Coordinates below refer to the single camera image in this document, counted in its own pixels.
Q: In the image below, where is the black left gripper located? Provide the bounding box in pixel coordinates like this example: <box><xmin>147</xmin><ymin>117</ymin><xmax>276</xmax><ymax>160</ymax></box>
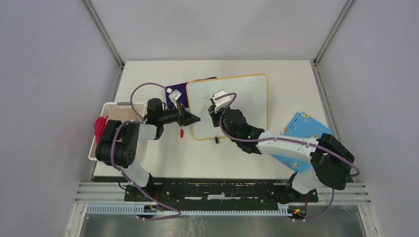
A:
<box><xmin>159</xmin><ymin>102</ymin><xmax>200</xmax><ymax>127</ymax></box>

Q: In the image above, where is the yellow framed whiteboard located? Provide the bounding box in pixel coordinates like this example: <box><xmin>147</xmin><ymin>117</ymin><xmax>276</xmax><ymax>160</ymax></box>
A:
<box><xmin>186</xmin><ymin>74</ymin><xmax>269</xmax><ymax>140</ymax></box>

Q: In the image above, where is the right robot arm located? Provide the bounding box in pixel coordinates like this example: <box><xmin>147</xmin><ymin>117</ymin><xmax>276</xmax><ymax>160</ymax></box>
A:
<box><xmin>208</xmin><ymin>105</ymin><xmax>355</xmax><ymax>201</ymax></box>

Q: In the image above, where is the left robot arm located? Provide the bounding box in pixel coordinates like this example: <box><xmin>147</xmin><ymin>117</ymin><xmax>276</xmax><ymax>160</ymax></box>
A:
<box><xmin>95</xmin><ymin>98</ymin><xmax>201</xmax><ymax>201</ymax></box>

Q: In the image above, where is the purple cloth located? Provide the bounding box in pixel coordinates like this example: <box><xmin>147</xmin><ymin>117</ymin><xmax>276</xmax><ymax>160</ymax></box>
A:
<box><xmin>165</xmin><ymin>77</ymin><xmax>218</xmax><ymax>110</ymax></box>

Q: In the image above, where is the white plastic basket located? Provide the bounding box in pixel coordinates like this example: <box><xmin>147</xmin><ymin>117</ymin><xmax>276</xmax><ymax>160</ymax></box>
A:
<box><xmin>88</xmin><ymin>102</ymin><xmax>132</xmax><ymax>161</ymax></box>

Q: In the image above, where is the beige folded cloth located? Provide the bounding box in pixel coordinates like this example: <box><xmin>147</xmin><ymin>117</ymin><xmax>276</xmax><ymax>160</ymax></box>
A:
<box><xmin>107</xmin><ymin>108</ymin><xmax>141</xmax><ymax>122</ymax></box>

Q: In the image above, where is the blue cartoon astronaut cloth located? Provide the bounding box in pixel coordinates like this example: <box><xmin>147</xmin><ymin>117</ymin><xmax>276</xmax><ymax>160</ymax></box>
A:
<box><xmin>271</xmin><ymin>112</ymin><xmax>333</xmax><ymax>172</ymax></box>

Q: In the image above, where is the pink cloth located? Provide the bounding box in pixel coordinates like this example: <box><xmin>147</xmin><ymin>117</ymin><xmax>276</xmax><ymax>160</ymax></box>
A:
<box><xmin>93</xmin><ymin>117</ymin><xmax>108</xmax><ymax>144</ymax></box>

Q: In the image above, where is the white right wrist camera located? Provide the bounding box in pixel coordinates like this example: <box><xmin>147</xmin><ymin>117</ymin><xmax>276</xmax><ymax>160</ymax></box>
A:
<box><xmin>212</xmin><ymin>89</ymin><xmax>234</xmax><ymax>113</ymax></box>

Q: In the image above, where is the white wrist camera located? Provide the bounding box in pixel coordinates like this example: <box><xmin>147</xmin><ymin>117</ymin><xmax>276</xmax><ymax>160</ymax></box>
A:
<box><xmin>166</xmin><ymin>88</ymin><xmax>182</xmax><ymax>108</ymax></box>
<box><xmin>212</xmin><ymin>89</ymin><xmax>234</xmax><ymax>113</ymax></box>

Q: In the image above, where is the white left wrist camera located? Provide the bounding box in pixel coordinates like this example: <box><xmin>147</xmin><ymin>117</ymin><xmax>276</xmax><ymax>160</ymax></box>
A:
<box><xmin>166</xmin><ymin>88</ymin><xmax>182</xmax><ymax>108</ymax></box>

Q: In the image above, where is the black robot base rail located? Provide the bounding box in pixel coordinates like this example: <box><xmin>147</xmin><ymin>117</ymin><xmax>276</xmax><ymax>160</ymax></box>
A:
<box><xmin>143</xmin><ymin>178</ymin><xmax>319</xmax><ymax>211</ymax></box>

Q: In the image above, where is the aluminium right corner post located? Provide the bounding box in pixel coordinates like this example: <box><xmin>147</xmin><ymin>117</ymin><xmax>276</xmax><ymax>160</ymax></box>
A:
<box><xmin>313</xmin><ymin>0</ymin><xmax>356</xmax><ymax>66</ymax></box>

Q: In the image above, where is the aluminium corner post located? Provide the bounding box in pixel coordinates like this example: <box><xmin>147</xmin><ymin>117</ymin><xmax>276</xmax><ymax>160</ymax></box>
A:
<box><xmin>313</xmin><ymin>0</ymin><xmax>356</xmax><ymax>66</ymax></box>
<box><xmin>81</xmin><ymin>0</ymin><xmax>125</xmax><ymax>69</ymax></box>

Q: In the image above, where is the aluminium left corner post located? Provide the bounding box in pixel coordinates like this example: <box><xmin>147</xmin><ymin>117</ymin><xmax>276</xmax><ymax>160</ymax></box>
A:
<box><xmin>81</xmin><ymin>0</ymin><xmax>125</xmax><ymax>69</ymax></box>

